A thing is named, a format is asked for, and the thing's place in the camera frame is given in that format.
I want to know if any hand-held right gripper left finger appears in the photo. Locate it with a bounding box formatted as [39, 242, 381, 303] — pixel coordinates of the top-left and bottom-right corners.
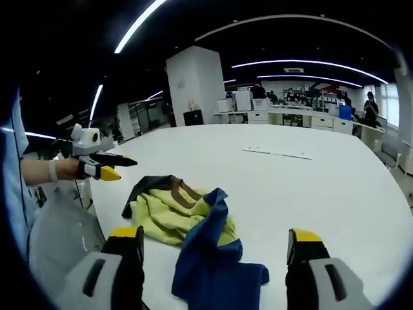
[59, 225, 145, 310]

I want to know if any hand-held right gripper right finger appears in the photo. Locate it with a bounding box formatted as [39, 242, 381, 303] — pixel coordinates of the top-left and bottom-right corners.
[285, 227, 375, 310]

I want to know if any yellow-green and blue garment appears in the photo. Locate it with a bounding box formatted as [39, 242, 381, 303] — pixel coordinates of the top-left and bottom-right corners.
[121, 175, 270, 310]

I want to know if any person's left hand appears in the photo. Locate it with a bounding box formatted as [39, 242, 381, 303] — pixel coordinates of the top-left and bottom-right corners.
[57, 158, 82, 181]

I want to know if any long ceiling light strip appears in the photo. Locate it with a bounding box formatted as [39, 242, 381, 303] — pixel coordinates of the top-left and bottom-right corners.
[114, 0, 169, 54]
[88, 84, 105, 122]

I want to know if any grey mesh chair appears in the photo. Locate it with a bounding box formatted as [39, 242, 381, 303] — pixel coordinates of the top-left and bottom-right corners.
[28, 189, 108, 293]

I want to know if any operator's arm, blue sleeve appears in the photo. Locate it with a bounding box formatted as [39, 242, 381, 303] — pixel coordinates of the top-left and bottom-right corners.
[5, 92, 39, 236]

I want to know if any black box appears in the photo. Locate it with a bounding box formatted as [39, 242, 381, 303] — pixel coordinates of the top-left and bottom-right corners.
[183, 109, 205, 127]

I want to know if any white storage box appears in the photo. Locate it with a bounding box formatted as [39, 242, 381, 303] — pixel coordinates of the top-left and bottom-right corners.
[217, 98, 234, 114]
[252, 98, 272, 112]
[235, 90, 253, 112]

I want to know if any white flat strip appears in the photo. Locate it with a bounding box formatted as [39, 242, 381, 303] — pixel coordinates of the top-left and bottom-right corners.
[242, 147, 314, 161]

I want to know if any white office chair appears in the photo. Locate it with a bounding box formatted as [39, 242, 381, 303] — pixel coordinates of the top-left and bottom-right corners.
[385, 150, 409, 179]

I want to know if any white drawer cabinet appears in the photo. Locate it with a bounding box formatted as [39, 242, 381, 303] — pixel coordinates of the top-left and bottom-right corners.
[310, 116, 335, 132]
[248, 111, 270, 125]
[333, 119, 354, 135]

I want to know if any curved ceiling light strip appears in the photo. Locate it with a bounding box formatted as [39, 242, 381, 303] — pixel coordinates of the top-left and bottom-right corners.
[231, 59, 364, 88]

